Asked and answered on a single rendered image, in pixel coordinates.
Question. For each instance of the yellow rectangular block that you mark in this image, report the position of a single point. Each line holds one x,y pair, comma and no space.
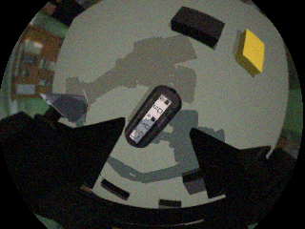
250,52

